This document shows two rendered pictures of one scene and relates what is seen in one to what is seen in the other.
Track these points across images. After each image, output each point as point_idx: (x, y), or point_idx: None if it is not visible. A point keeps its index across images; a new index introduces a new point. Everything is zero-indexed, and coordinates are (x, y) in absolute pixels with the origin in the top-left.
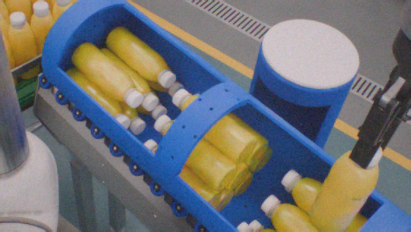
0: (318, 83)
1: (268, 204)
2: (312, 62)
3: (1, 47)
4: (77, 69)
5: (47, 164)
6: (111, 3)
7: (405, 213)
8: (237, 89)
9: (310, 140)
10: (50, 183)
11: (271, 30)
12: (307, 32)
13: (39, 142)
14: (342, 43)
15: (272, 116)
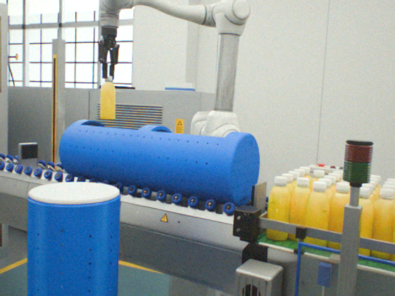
0: (76, 182)
1: None
2: (77, 187)
3: (217, 62)
4: None
5: (208, 115)
6: (230, 133)
7: (70, 128)
8: (144, 130)
9: (106, 132)
10: (206, 122)
11: (110, 195)
12: (74, 195)
13: (214, 113)
14: (41, 193)
15: (126, 129)
